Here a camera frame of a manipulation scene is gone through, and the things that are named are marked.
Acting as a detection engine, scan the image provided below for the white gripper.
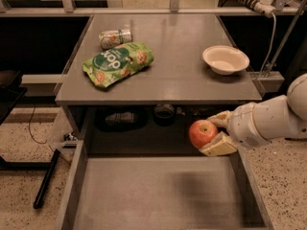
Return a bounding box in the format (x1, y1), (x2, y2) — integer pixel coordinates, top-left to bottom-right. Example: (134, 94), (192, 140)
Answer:
(200, 103), (269, 156)

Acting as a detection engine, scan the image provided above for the red apple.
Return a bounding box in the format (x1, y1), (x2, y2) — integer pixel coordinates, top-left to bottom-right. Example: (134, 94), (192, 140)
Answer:
(189, 120), (218, 150)

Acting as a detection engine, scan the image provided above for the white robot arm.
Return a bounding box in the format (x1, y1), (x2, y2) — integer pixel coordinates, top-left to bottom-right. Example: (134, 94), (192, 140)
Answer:
(200, 74), (307, 156)

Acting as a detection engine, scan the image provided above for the open grey top drawer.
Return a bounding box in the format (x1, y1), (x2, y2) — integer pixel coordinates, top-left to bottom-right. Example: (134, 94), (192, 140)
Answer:
(54, 141), (273, 230)

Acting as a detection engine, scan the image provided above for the dark round cup under table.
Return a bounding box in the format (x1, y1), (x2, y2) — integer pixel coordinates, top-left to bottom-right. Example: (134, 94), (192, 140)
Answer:
(153, 104), (176, 127)

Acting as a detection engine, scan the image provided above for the white bowl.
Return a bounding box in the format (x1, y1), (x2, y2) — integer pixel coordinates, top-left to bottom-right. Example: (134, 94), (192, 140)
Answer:
(202, 45), (249, 76)

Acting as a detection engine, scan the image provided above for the dark tray under table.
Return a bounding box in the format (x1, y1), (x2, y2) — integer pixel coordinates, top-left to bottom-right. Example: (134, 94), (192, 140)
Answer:
(94, 106), (148, 132)

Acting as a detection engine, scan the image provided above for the green chip bag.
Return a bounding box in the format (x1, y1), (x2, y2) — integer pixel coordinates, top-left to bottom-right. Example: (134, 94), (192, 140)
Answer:
(83, 42), (154, 88)

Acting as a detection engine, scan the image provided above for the green and white soda can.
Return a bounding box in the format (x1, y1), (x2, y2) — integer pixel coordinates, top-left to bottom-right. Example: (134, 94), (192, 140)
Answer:
(99, 29), (132, 50)

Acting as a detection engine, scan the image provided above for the black table leg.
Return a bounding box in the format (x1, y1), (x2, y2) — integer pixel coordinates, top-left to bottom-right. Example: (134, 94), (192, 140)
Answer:
(33, 149), (60, 209)

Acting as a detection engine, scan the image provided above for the white striped handle device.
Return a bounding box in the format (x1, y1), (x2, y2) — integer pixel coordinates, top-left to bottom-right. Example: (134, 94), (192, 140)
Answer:
(237, 0), (275, 18)

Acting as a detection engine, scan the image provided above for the black cable on floor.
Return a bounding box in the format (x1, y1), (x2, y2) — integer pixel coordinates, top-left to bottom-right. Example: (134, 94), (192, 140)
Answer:
(27, 103), (49, 146)

